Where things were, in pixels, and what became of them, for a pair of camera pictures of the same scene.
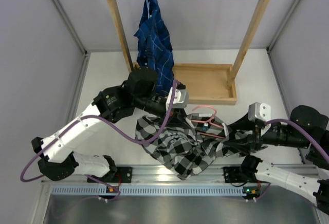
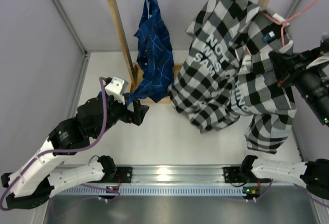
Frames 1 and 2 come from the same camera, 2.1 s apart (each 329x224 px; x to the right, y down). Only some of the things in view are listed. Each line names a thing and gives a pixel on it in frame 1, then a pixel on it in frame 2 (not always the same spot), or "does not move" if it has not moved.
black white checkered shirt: [186, 143] -> [226, 70]
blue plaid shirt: [154, 49] does not move
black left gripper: [176, 114] -> [135, 117]
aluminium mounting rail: [152, 173] does not move
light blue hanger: [149, 16] does not move
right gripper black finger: [242, 145] -> [282, 70]
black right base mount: [239, 174] does not move
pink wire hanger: [209, 120] -> [283, 23]
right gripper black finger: [242, 124] -> [280, 60]
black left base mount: [124, 175] does not move
